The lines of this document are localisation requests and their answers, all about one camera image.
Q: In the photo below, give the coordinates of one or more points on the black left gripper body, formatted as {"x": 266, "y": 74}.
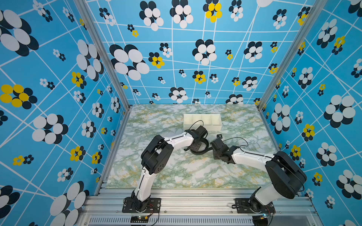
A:
{"x": 197, "y": 148}

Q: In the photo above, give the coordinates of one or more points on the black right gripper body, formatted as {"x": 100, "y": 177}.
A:
{"x": 216, "y": 155}

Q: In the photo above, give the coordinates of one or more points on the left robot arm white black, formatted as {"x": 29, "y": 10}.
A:
{"x": 156, "y": 155}

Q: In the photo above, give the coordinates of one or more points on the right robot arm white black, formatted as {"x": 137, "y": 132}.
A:
{"x": 287, "y": 179}

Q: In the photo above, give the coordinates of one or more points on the white compartment storage box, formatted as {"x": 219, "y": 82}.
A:
{"x": 212, "y": 122}

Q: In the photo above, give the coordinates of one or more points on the right green circuit board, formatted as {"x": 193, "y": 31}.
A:
{"x": 260, "y": 220}

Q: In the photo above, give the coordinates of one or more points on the green circuit board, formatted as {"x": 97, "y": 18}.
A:
{"x": 260, "y": 220}
{"x": 139, "y": 220}

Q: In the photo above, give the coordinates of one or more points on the left green circuit board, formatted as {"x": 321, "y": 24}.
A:
{"x": 139, "y": 220}

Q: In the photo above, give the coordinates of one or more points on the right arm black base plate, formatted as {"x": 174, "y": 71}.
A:
{"x": 247, "y": 206}

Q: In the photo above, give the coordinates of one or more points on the aluminium front frame rail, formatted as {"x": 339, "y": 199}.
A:
{"x": 196, "y": 207}

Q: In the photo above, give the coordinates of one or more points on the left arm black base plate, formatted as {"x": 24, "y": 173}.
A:
{"x": 151, "y": 205}

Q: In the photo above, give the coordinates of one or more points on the left aluminium corner post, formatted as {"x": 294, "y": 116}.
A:
{"x": 91, "y": 26}

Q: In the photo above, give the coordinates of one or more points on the aluminium corner post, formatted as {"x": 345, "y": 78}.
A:
{"x": 301, "y": 35}
{"x": 91, "y": 26}

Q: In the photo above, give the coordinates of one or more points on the right aluminium corner post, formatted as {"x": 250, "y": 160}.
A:
{"x": 301, "y": 35}

